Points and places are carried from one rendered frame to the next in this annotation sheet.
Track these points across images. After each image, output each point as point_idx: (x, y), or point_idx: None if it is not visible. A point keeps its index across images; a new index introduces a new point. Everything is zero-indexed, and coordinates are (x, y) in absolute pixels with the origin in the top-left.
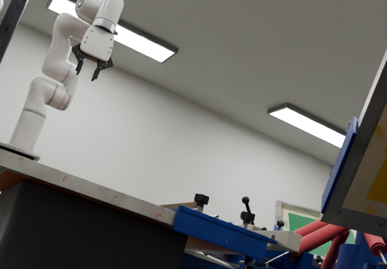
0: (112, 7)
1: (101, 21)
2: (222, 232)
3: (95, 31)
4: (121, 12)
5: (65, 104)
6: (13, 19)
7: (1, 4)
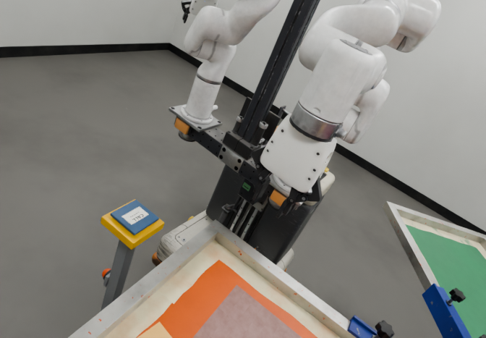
0: (326, 85)
1: (299, 113)
2: None
3: (287, 134)
4: (359, 87)
5: (350, 140)
6: (303, 8)
7: None
